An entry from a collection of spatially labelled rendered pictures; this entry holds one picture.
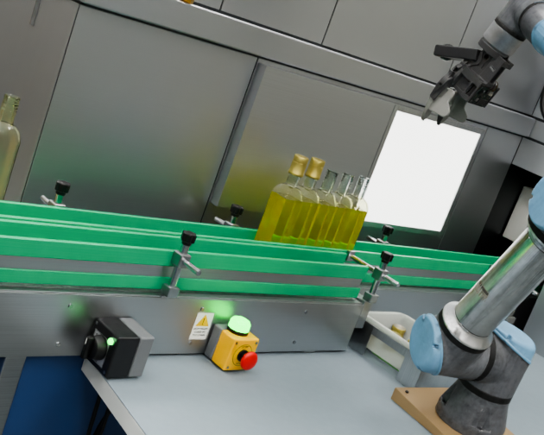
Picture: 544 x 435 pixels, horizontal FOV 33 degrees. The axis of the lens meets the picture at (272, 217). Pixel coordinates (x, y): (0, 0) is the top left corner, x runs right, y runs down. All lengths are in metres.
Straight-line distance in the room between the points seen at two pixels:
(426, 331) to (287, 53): 0.70
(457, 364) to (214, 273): 0.51
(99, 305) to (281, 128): 0.70
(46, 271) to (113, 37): 0.51
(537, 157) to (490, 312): 1.21
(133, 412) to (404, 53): 1.24
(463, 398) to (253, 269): 0.51
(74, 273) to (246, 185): 0.63
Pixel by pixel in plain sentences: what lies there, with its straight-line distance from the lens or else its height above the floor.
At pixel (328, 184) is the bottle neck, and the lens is 2.10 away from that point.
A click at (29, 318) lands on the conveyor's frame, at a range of 1.59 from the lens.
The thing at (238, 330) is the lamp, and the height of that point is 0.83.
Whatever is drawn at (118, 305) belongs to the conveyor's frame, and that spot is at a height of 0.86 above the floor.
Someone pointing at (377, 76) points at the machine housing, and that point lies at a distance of 2.30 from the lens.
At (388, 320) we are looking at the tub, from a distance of 2.29.
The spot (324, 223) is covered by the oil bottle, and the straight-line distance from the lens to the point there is 2.11.
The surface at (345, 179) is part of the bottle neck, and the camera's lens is 2.14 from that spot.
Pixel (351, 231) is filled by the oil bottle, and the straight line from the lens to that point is 2.19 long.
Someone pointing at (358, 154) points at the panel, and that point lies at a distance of 2.34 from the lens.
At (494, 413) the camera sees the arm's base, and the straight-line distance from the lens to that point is 1.96.
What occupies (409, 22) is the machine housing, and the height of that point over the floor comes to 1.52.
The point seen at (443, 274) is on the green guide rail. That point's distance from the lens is 2.55.
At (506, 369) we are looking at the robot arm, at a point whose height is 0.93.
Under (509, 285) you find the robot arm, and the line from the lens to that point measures 1.72.
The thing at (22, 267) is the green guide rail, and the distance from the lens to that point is 1.56.
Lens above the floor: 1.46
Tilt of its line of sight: 13 degrees down
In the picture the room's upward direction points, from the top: 20 degrees clockwise
